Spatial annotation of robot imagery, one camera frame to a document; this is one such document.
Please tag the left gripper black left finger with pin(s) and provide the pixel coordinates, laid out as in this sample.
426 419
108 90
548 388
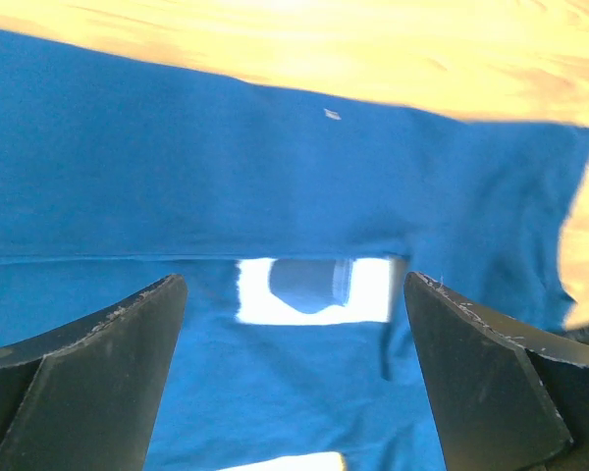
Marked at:
85 396

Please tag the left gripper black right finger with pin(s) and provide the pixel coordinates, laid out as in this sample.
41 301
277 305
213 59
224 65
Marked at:
504 395

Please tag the blue printed t shirt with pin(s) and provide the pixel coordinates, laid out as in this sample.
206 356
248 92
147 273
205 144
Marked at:
115 173

